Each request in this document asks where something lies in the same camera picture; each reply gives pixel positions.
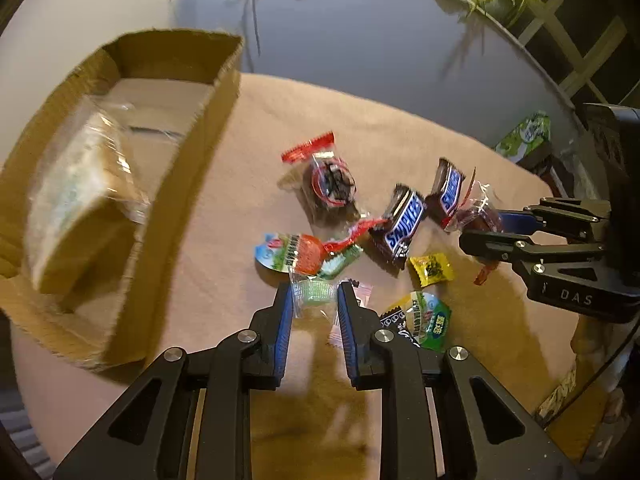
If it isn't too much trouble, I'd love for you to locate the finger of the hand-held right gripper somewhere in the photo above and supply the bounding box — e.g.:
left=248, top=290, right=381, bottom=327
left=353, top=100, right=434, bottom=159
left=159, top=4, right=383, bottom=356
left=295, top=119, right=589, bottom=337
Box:
left=492, top=196, right=613, bottom=241
left=459, top=229, right=608, bottom=267

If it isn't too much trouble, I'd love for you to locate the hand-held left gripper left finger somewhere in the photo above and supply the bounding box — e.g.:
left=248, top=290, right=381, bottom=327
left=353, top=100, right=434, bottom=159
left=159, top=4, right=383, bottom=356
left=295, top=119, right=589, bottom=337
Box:
left=52, top=282, right=296, bottom=480

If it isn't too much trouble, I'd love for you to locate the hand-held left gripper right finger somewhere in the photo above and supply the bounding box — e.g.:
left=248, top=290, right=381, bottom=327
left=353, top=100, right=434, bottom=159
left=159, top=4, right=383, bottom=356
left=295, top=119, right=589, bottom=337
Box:
left=336, top=281, right=588, bottom=480

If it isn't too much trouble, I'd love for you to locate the red dark fruit packet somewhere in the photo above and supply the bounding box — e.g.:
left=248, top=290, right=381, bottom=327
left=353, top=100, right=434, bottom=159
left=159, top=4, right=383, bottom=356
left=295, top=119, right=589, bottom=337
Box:
left=277, top=131, right=390, bottom=256
left=442, top=167, right=506, bottom=286

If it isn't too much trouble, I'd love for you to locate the pink candy packet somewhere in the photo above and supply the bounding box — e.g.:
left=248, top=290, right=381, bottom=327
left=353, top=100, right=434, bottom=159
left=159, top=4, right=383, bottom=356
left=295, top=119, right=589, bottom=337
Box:
left=327, top=280, right=374, bottom=348

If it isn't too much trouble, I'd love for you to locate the clear pale green candy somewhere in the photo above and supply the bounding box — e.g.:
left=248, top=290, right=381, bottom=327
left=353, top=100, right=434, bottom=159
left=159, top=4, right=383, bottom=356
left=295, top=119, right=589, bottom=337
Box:
left=289, top=267, right=337, bottom=320

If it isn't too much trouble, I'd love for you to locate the black and white packet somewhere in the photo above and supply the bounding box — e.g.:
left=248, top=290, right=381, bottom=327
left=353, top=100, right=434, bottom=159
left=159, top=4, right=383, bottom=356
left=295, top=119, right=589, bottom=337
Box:
left=377, top=306, right=418, bottom=346

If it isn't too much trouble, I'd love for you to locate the yellow candy packet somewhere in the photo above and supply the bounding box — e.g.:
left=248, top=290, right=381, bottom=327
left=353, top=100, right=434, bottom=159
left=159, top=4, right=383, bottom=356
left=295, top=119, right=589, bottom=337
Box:
left=407, top=252, right=455, bottom=288

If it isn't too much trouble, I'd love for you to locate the brown chocolate bar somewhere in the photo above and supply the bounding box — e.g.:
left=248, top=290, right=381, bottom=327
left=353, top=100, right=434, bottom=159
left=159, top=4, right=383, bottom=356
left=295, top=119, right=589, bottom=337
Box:
left=369, top=184, right=428, bottom=272
left=425, top=157, right=467, bottom=228

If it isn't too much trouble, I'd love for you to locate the orange jelly cup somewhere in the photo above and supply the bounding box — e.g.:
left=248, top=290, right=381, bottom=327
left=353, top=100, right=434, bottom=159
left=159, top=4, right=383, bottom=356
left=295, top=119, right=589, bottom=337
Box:
left=254, top=232, right=326, bottom=277

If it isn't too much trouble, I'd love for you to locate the green lid jelly cup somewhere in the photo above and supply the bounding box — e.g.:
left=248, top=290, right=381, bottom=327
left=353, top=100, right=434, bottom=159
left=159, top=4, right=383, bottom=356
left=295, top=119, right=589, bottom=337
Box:
left=387, top=291, right=452, bottom=351

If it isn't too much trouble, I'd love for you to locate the brown cardboard box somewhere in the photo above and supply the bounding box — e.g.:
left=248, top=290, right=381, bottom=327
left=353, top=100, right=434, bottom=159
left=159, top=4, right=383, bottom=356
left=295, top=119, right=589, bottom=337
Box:
left=0, top=29, right=244, bottom=372

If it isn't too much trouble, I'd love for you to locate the person's right hand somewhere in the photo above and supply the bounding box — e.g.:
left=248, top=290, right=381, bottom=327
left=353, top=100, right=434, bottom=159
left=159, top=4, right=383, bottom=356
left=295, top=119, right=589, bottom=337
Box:
left=570, top=310, right=610, bottom=391

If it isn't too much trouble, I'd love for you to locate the green printed box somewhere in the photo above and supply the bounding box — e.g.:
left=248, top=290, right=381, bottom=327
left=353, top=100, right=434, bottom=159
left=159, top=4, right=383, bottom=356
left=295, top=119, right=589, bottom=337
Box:
left=494, top=111, right=552, bottom=161

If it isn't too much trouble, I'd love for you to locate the patterned fringed cloth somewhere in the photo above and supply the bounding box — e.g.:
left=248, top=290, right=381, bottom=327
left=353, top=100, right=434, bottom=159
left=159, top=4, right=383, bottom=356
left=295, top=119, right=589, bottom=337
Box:
left=536, top=364, right=582, bottom=430

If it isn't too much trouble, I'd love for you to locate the white wooden lattice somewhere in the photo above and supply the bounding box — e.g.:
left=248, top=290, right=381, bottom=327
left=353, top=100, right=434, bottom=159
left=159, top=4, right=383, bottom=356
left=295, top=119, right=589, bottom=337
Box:
left=517, top=0, right=628, bottom=106

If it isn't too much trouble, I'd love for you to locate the clear wrapped bread packet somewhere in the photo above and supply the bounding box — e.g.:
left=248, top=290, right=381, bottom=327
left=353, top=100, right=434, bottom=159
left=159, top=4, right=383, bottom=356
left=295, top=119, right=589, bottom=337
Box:
left=25, top=95, right=151, bottom=293

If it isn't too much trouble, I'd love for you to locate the grey striped cloth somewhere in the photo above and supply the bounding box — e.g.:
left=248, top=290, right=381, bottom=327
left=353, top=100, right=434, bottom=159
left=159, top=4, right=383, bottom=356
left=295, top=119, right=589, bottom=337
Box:
left=0, top=375, right=57, bottom=480

